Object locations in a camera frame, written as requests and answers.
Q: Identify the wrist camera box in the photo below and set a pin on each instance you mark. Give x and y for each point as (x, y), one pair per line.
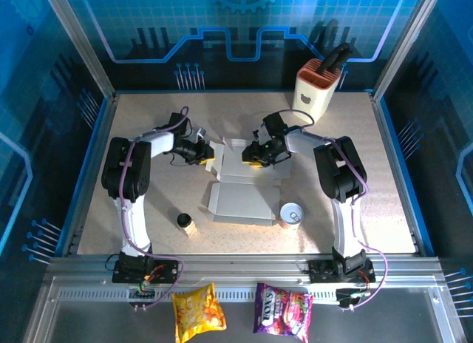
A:
(199, 134)
(259, 134)

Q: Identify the cream knife block orange top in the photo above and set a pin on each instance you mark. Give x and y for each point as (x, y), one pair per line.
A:
(312, 99)

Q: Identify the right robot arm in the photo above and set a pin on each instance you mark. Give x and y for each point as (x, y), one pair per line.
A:
(340, 169)

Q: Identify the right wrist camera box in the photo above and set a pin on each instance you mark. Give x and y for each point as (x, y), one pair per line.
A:
(259, 134)

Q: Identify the slotted metal rail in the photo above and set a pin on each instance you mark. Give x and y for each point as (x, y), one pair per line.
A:
(92, 294)

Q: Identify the purple candy bag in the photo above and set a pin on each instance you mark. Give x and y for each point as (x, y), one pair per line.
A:
(282, 313)

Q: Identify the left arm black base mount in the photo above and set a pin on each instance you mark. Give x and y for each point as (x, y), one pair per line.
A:
(162, 271)

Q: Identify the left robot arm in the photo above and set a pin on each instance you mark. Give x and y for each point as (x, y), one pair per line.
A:
(125, 173)

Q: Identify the aluminium front frame rail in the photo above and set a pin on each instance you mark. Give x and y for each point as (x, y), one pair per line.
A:
(240, 269)

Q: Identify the tin can with pull tab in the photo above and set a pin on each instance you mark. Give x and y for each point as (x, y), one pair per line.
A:
(292, 214)

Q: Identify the yellow snack bag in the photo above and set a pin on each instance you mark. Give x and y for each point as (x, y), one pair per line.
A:
(197, 313)

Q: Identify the small jar with black lid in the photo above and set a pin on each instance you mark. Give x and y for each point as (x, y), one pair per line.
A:
(184, 220)

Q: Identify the aluminium frame post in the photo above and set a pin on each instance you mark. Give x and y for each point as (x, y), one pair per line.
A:
(406, 43)
(79, 43)

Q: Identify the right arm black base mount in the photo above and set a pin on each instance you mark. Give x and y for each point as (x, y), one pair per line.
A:
(321, 272)

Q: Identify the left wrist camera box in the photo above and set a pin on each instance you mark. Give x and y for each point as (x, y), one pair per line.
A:
(199, 134)

